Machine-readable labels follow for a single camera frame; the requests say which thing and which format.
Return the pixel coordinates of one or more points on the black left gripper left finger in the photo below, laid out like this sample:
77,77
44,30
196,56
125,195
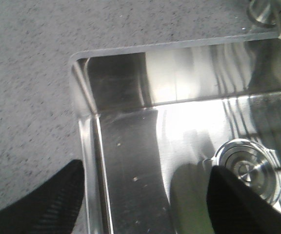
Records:
52,208

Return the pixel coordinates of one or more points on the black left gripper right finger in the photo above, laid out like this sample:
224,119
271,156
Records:
235,209

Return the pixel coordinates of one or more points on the chrome sink drain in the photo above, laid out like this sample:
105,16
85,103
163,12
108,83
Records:
253,164

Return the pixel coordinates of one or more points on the stainless steel sink basin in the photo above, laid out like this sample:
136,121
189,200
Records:
148,117

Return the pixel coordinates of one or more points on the chrome kitchen faucet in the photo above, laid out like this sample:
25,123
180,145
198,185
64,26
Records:
266,13

